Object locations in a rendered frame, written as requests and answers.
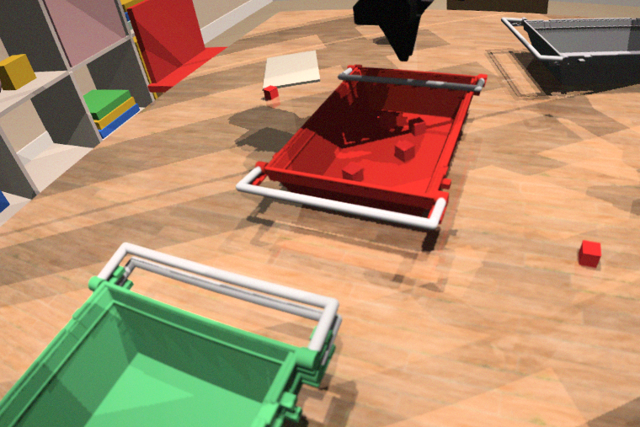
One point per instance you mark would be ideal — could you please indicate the red plastic tray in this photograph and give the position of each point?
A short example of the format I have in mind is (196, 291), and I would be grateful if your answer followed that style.
(346, 129)

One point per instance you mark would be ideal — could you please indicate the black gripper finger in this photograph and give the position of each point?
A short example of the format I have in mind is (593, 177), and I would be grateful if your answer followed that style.
(422, 5)
(400, 37)

